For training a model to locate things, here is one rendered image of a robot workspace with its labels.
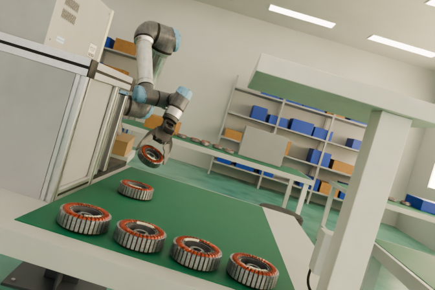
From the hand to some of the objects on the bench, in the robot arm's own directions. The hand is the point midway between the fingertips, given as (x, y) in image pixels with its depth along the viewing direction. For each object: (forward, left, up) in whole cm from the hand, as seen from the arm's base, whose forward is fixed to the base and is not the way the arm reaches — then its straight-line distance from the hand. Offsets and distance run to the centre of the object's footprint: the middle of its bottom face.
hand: (150, 156), depth 164 cm
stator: (+39, +8, -5) cm, 40 cm away
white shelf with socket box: (+71, +53, -5) cm, 89 cm away
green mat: (+38, +25, -6) cm, 46 cm away
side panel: (+57, -6, -4) cm, 58 cm away
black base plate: (+21, -41, -6) cm, 47 cm away
